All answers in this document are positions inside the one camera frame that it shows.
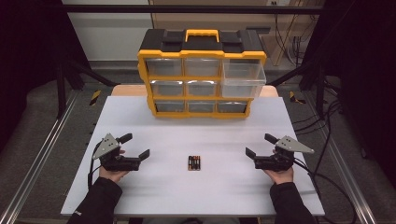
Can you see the black curtain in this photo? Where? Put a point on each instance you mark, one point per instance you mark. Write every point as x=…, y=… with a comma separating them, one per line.
x=367, y=62
x=28, y=56

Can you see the yellow black striped tape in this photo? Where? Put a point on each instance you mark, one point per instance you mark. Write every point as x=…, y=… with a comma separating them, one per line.
x=294, y=98
x=95, y=97

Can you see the pulled-out clear plastic drawer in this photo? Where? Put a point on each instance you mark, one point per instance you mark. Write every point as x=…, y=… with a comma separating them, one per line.
x=243, y=74

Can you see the aluminium frame rail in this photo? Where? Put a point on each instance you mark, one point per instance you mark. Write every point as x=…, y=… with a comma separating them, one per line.
x=351, y=186
x=31, y=174

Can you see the set of closed clear drawers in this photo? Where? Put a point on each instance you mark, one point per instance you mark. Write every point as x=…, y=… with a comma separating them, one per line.
x=163, y=67

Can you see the black horizontal frame bar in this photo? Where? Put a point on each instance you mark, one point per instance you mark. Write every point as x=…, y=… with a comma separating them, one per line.
x=186, y=9

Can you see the black metal stand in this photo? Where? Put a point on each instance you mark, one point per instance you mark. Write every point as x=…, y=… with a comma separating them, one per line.
x=320, y=90
x=60, y=90

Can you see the pack of orange black batteries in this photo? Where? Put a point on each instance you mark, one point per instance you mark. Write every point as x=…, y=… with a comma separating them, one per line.
x=194, y=163

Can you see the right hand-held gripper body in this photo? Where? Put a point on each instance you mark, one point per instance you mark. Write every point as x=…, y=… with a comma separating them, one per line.
x=274, y=163

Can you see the person's left hand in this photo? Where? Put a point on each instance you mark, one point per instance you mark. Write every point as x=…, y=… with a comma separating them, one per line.
x=113, y=175

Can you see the white wall panel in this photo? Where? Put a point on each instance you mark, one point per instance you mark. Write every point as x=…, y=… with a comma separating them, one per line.
x=109, y=34

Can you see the person's right hand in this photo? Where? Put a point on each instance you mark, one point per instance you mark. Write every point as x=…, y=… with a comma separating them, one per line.
x=282, y=177

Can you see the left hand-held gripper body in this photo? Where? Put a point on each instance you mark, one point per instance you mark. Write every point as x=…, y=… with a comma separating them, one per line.
x=120, y=163

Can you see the yellow black drawer organizer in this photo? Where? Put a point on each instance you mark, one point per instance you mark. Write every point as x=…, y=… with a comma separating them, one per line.
x=155, y=40

